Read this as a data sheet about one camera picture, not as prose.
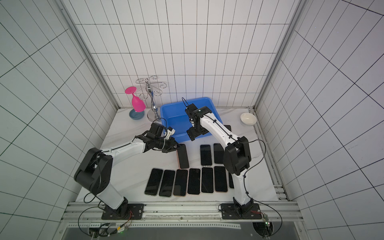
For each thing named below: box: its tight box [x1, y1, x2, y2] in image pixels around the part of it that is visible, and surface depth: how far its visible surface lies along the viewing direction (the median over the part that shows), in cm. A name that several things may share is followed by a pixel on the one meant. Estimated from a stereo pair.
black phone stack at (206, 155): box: [200, 144, 212, 166], surface depth 97 cm
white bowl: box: [240, 112, 257, 126], surface depth 109 cm
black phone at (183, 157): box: [177, 144, 190, 169], surface depth 87 cm
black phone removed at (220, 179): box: [214, 166, 228, 192], surface depth 85 cm
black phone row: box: [144, 168, 163, 196], surface depth 85 cm
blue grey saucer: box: [129, 108, 145, 120], surface depth 115 cm
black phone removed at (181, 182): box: [173, 169, 188, 197], surface depth 87 cm
